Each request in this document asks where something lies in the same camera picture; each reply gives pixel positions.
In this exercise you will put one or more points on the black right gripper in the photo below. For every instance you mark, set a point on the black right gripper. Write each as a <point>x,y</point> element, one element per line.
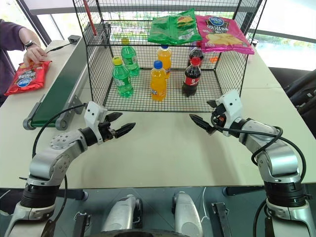
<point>218,114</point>

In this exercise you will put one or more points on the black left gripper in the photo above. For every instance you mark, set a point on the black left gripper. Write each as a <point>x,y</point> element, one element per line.
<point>106,130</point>

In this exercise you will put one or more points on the red chips bag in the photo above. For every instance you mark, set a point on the red chips bag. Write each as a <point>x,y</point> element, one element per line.
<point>27,79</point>

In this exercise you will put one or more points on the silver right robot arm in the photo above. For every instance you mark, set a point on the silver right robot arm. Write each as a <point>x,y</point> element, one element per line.
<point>279,163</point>

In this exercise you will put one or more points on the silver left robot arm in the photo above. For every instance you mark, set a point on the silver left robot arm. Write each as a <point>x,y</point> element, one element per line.
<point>47,163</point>

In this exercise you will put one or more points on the person's bare forearm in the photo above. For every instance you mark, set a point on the person's bare forearm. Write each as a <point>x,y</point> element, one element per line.
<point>30,35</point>

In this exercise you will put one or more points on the green conveyor belt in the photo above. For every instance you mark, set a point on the green conveyor belt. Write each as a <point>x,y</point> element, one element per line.
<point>61,84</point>

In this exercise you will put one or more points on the person's bare hand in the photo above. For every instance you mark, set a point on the person's bare hand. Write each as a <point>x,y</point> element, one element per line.
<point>34,56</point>

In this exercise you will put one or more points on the cola bottle red cap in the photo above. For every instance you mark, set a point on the cola bottle red cap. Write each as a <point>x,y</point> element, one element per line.
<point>197,53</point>
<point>191,79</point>

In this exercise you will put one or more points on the green soda bottle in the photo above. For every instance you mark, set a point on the green soda bottle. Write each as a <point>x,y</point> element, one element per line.
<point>122,81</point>
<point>129,59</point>

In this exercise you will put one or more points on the small orange object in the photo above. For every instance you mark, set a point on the small orange object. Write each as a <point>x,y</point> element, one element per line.
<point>214,59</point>

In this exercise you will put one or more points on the orange soda bottle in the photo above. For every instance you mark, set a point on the orange soda bottle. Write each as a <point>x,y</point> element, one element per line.
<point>158,84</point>
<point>165,58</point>

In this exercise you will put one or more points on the pink chips bag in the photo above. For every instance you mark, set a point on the pink chips bag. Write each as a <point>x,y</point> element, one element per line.
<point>222,34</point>

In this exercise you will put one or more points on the small yellow object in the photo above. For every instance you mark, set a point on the small yellow object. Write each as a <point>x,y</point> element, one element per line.
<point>126,41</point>

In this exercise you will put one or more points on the silver robot leg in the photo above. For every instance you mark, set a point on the silver robot leg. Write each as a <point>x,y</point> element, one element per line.
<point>187,214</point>
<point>122,214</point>

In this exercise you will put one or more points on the green chips bag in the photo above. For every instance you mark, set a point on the green chips bag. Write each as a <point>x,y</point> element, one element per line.
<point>172,27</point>

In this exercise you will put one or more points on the black chair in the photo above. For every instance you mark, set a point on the black chair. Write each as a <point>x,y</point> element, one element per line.
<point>301,91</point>

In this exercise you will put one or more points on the red rod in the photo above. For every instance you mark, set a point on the red rod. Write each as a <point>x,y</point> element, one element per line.
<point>90,17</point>

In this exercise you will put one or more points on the black wrist watch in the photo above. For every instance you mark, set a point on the black wrist watch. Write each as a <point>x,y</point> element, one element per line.
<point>29,44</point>

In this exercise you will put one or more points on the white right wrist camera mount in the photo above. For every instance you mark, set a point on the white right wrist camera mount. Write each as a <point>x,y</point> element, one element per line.
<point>232,103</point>

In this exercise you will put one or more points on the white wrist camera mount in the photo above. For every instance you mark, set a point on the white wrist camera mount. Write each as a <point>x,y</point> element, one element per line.
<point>232,103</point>
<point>92,113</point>

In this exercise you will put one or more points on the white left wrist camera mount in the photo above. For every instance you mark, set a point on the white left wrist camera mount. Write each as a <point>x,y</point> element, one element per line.
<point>92,113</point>

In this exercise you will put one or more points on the black table frame bar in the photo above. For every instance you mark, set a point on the black table frame bar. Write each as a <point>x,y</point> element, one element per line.
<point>71,195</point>
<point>244,191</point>

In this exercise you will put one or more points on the black metal bracket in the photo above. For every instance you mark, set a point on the black metal bracket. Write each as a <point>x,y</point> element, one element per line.
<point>221,217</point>
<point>81,224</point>

